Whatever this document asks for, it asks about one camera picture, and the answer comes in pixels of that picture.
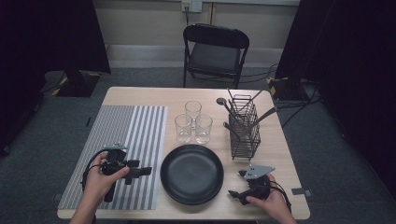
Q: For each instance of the person's left hand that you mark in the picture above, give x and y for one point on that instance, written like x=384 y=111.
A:
x=95 y=182

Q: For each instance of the black folding chair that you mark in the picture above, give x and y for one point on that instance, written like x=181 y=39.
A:
x=214 y=57

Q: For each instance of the white wall socket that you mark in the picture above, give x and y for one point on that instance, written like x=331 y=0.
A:
x=196 y=5

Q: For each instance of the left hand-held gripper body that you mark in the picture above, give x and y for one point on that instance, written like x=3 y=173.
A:
x=116 y=155

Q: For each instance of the clear drinking glass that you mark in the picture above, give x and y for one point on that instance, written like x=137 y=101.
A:
x=183 y=130
x=193 y=107
x=204 y=130

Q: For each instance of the black stand base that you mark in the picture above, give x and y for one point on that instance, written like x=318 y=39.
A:
x=77 y=87
x=286 y=88

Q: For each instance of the person's right hand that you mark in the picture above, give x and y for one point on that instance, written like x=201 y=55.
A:
x=275 y=205

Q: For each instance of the dark metal spoon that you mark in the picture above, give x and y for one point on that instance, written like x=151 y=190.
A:
x=221 y=100

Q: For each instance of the grey striped placemat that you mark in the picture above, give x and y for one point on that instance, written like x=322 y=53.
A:
x=140 y=130

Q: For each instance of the black curtain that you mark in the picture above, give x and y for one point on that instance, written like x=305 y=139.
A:
x=46 y=37
x=348 y=46

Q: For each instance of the grey metal utensil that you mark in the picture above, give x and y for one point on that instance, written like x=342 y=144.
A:
x=267 y=114

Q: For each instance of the thin dark chopstick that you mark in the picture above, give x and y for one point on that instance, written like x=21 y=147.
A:
x=230 y=95
x=257 y=95

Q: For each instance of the grey tape strip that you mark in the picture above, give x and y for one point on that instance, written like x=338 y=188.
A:
x=300 y=191
x=57 y=196

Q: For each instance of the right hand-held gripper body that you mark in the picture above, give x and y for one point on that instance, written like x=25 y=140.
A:
x=257 y=171

